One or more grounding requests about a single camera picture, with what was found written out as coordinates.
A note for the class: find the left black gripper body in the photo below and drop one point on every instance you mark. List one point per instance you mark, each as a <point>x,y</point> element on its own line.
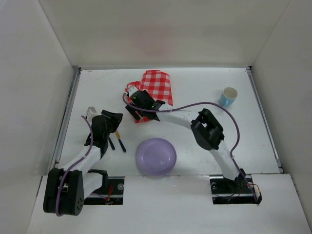
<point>105,140</point>

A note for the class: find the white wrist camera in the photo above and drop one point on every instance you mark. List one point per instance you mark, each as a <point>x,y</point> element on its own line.
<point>90,113</point>
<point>131,90</point>

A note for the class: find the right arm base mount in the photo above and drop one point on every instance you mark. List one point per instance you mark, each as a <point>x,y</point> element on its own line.
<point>226,192</point>

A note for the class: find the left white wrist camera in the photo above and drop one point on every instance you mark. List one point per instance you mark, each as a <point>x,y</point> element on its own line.
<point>90,113</point>

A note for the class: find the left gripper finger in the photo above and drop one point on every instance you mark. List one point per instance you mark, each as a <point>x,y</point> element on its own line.
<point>116,120</point>
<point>107,114</point>

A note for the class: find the red white checkered cloth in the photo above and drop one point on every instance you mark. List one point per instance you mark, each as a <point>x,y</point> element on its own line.
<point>156,83</point>

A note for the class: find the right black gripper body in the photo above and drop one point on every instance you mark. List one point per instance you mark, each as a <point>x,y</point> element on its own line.
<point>133,112</point>

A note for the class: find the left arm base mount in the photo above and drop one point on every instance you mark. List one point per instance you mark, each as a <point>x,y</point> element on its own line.
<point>101,189</point>

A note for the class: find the purple plastic plate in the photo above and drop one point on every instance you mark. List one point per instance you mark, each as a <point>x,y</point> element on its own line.
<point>156,157</point>

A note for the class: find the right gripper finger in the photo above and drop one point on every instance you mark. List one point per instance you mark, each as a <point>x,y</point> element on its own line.
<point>133,112</point>
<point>145,116</point>

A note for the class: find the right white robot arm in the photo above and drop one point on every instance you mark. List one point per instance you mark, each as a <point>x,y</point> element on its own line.
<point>206,129</point>

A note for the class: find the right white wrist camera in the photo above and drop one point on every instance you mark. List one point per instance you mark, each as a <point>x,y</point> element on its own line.
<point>131,90</point>

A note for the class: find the light blue mug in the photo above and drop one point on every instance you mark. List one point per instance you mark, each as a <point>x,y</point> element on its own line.
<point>228,96</point>

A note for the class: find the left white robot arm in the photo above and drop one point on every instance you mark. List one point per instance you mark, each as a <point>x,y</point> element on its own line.
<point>77,184</point>

